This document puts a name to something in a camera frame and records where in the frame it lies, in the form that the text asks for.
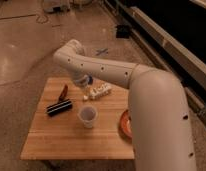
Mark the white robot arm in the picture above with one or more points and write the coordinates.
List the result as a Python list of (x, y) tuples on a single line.
[(158, 108)]

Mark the black striped whiteboard eraser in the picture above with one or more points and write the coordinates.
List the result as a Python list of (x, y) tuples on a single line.
[(59, 107)]

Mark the white plastic bottle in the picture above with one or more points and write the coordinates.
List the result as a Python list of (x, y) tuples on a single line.
[(94, 93)]

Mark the blue sponge block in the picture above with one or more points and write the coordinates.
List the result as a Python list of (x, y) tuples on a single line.
[(90, 80)]

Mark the translucent plastic cup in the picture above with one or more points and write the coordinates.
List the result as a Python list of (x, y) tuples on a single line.
[(88, 115)]

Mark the red pocket knife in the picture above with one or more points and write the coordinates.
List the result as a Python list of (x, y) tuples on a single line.
[(63, 93)]

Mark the orange round bowl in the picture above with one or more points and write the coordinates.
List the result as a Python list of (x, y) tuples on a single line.
[(124, 124)]

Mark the wooden folding table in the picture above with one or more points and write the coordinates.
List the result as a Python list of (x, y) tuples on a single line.
[(63, 137)]

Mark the black box on floor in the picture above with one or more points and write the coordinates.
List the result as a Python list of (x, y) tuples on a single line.
[(123, 31)]

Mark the white equipment base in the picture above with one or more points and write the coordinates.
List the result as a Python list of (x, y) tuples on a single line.
[(51, 6)]

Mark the long metal wall rail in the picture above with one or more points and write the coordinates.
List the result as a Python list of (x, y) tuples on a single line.
[(174, 30)]

